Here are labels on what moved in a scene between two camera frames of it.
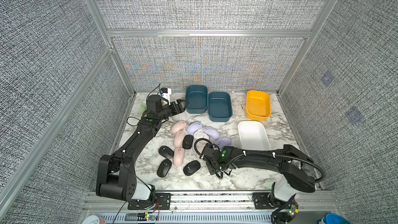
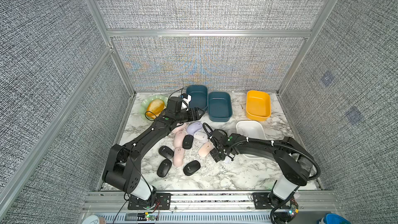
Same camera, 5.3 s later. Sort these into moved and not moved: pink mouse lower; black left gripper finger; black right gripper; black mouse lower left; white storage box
Moved: black left gripper finger; black right gripper
Not moved: pink mouse lower; white storage box; black mouse lower left
